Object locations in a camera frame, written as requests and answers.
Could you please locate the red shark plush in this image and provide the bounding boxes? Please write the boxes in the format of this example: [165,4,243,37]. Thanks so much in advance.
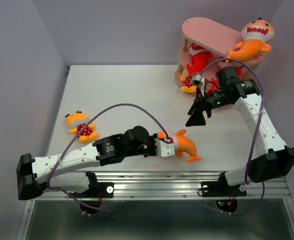
[186,43,212,76]
[210,60,243,92]

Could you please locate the yellow plush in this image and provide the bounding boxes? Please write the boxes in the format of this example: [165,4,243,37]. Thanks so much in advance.
[65,110,98,143]
[180,69,196,94]

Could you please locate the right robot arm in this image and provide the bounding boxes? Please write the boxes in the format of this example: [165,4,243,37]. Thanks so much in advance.
[185,67,294,195]

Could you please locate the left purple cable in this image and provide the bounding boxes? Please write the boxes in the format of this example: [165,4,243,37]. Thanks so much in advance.
[47,103,171,218]

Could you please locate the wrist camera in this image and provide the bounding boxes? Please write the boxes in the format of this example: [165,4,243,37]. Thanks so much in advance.
[155,138,175,158]
[190,73,205,92]

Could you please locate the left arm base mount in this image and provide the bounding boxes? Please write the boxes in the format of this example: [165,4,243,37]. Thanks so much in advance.
[79,182,114,217]

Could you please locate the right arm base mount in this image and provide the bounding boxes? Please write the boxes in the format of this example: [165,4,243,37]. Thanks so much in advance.
[197,181,247,214]

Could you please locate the pink three-tier shelf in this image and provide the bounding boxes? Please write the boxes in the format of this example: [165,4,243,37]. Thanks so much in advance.
[175,17,267,95]

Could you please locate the aluminium rail frame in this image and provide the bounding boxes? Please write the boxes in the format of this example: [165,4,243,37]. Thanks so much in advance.
[28,170,291,201]

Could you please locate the orange shark plush back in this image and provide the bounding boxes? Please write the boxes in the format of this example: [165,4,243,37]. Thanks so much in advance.
[226,16,275,61]

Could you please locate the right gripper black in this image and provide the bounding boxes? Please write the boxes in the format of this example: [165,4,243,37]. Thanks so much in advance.
[185,86,233,127]

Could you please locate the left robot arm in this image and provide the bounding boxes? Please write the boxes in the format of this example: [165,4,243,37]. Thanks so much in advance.
[17,126,157,201]

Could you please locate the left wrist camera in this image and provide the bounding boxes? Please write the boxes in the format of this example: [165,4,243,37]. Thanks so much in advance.
[155,138,175,158]

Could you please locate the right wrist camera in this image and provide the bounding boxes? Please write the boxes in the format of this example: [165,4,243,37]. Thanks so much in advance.
[190,73,205,92]

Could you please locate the orange shark plush facing camera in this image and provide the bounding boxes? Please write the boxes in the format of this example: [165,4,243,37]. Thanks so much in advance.
[156,128,202,163]

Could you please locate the red shark plush front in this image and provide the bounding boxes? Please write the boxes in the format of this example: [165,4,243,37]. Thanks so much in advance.
[210,60,243,92]

